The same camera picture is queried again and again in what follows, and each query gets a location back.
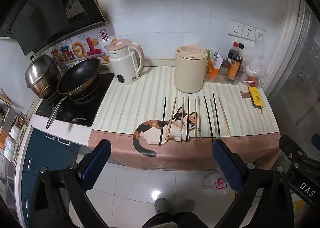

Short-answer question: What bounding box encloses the black frying pan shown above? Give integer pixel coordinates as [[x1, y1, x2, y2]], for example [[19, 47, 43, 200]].
[[46, 58, 100, 130]]

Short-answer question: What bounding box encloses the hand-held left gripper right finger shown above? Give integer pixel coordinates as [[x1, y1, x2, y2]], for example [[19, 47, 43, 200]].
[[212, 139, 294, 228]]

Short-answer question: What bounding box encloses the side shelf with kitchenware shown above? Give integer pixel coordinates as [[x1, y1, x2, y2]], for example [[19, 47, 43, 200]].
[[0, 93, 28, 165]]

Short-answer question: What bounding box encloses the red cap dark bottle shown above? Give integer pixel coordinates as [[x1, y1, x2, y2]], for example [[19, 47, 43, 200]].
[[227, 42, 240, 64]]

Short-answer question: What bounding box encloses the person's shoe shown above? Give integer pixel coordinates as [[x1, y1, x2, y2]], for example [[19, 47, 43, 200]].
[[180, 199, 195, 211], [154, 198, 168, 213]]

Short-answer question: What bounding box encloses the clear plastic bag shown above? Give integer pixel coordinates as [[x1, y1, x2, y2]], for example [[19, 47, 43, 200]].
[[240, 43, 268, 87]]

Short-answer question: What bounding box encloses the clear plastic organiser tray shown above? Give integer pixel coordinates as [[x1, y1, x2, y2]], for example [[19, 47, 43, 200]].
[[205, 67, 244, 85]]

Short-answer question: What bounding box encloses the yellow label sauce bottle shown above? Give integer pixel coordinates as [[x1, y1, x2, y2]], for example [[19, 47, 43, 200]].
[[227, 54, 243, 80]]

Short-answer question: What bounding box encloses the white and pink electric kettle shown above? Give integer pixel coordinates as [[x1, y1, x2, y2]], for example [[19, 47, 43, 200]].
[[106, 39, 145, 85]]

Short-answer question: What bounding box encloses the black range hood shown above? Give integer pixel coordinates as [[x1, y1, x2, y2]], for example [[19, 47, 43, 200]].
[[0, 0, 109, 56]]

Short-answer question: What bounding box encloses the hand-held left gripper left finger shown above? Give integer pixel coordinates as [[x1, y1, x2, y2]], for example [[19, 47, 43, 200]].
[[29, 139, 112, 228]]

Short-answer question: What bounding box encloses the colourful wall sticker decoration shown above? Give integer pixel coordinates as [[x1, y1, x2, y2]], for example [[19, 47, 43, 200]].
[[49, 37, 110, 70]]

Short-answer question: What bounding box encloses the orange seasoning bottle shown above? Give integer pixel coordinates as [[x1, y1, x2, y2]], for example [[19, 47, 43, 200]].
[[206, 49, 221, 82]]

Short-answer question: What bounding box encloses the sliding glass door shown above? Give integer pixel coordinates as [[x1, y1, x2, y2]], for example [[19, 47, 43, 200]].
[[265, 0, 320, 144]]

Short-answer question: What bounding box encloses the striped cat print tablecloth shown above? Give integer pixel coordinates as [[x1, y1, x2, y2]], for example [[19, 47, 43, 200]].
[[89, 66, 282, 171]]

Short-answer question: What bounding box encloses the cream utensil holder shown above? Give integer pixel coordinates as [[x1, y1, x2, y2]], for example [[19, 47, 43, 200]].
[[174, 46, 209, 94]]

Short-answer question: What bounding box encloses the person's left shoe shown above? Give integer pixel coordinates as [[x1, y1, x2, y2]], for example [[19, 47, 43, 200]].
[[154, 198, 168, 213]]

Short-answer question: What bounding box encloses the blue kitchen cabinet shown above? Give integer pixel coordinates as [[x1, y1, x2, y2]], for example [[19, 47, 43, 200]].
[[21, 128, 83, 218]]

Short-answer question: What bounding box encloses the white folded packet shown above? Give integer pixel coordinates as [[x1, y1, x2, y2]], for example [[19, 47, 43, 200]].
[[211, 47, 227, 68]]

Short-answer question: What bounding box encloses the clear plastic bottle red label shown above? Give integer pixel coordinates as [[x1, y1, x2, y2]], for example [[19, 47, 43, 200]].
[[202, 172, 227, 190]]

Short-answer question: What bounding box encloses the brown seasoning jar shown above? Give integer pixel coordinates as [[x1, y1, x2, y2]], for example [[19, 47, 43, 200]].
[[219, 59, 230, 77]]

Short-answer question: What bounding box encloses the steel pot with lid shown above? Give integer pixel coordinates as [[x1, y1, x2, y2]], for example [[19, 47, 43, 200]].
[[25, 55, 62, 99]]

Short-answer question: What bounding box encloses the black chopstick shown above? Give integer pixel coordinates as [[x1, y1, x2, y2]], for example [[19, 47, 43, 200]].
[[212, 92, 221, 136], [204, 96, 214, 143], [186, 95, 190, 142], [159, 97, 167, 147]]

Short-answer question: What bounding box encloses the person's right shoe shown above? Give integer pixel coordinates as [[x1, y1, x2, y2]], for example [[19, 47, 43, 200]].
[[180, 199, 195, 211]]

